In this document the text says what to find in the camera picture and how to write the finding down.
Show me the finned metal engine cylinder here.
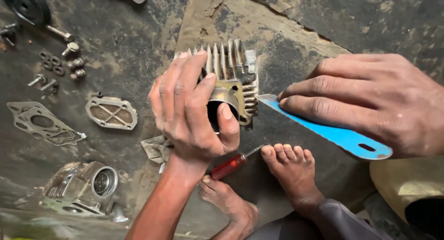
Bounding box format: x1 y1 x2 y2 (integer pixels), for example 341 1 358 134
173 39 260 134

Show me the steel flange bolt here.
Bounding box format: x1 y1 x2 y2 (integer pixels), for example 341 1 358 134
61 42 80 57

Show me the dark steel bolt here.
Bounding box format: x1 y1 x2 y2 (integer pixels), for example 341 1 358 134
0 23 19 46

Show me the grey trouser leg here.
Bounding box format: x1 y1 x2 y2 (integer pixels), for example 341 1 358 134
246 198 394 240

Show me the red handled screwdriver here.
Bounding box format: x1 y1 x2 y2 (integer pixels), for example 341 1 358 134
210 144 264 181

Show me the person's right foot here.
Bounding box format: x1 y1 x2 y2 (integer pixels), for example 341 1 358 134
260 144 325 218

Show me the person's right hand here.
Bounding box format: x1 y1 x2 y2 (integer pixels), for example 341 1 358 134
277 53 444 159

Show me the ribbed metal cover plate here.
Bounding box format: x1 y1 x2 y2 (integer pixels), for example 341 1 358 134
85 96 139 131

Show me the grey paper gasket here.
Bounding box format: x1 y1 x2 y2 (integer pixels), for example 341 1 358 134
6 101 52 124
15 106 87 147

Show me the person's left foot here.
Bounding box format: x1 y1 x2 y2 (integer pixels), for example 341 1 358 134
199 175 259 240

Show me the blue metal blade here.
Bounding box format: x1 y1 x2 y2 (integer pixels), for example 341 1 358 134
256 94 393 161

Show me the person's foot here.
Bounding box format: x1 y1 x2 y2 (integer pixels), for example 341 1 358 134
199 175 259 240
260 144 325 218

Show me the long steel bolt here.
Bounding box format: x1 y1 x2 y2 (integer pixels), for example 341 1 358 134
45 24 75 43

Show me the dirty grey rag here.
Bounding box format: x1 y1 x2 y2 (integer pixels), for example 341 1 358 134
140 135 175 165

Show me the metal engine cylinder head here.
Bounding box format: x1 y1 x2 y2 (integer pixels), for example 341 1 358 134
37 161 130 223

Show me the black round pulley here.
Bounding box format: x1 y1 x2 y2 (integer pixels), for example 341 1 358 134
2 0 52 25

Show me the yellowish round plastic container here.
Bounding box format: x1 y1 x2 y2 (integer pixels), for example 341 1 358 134
369 157 444 224

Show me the short steel bolt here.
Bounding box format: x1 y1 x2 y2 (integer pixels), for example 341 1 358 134
40 79 59 93
27 74 47 87

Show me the person's left hand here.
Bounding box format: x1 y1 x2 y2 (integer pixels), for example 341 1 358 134
148 51 241 164

